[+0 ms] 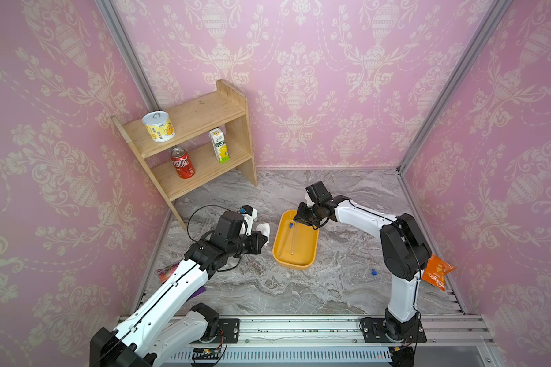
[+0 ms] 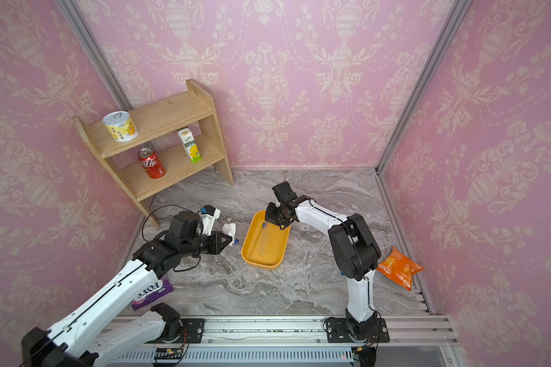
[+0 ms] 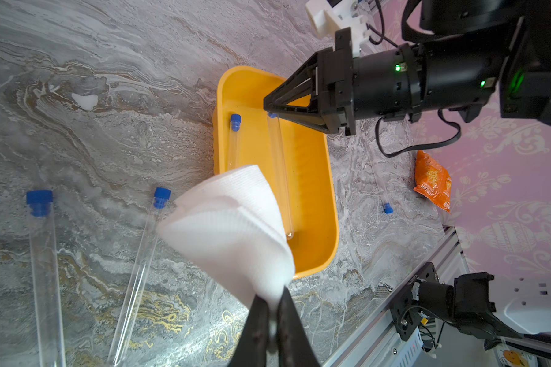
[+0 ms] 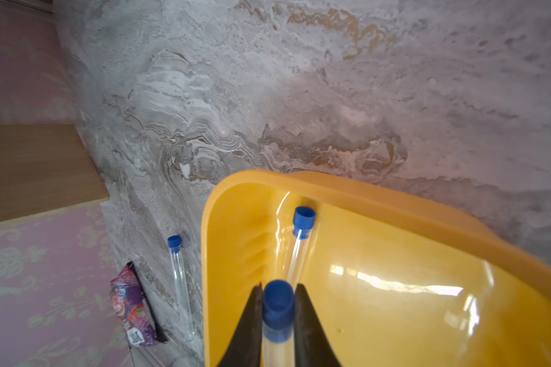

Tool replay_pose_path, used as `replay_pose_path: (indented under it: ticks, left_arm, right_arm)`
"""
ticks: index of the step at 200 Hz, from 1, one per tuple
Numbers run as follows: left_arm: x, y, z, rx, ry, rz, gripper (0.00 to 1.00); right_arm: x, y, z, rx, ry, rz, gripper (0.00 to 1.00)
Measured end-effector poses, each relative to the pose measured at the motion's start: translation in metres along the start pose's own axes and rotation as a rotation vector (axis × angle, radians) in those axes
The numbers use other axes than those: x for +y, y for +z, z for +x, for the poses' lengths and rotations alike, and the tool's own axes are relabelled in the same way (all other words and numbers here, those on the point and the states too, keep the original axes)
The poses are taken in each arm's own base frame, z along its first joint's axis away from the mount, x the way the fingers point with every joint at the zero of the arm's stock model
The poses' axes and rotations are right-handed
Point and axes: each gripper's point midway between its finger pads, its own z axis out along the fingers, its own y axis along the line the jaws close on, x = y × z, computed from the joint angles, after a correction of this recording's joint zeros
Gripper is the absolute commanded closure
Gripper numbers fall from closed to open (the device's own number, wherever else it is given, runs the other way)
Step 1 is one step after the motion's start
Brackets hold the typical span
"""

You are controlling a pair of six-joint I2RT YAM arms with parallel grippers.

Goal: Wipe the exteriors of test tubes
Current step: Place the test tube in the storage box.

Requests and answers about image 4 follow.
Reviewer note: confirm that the purple tissue pack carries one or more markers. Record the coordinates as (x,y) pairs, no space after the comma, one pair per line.
(131,307)

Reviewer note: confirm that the test tube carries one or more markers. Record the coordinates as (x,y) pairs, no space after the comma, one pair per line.
(278,315)
(181,286)
(303,223)

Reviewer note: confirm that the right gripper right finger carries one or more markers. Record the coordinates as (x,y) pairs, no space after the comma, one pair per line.
(311,344)

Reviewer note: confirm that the yellow plastic basin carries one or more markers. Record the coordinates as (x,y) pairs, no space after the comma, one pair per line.
(395,280)

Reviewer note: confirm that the wooden two-tier shelf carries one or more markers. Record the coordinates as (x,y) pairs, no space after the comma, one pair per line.
(45,169)

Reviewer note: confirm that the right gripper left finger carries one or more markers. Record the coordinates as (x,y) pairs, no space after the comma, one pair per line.
(246,344)

